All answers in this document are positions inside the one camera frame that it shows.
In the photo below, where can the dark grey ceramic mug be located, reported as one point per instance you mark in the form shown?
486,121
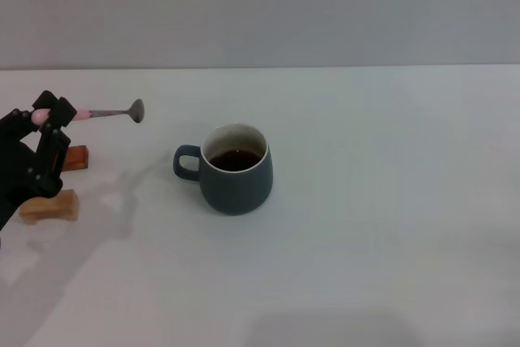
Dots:
235,188

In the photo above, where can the light wooden block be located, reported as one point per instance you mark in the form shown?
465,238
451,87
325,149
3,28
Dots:
53,205

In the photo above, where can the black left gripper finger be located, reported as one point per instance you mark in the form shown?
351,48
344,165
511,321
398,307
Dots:
63,113
42,99

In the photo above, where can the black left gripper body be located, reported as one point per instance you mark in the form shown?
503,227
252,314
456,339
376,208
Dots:
14,176

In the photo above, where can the reddish brown wooden block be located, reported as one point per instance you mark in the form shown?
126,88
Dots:
77,158

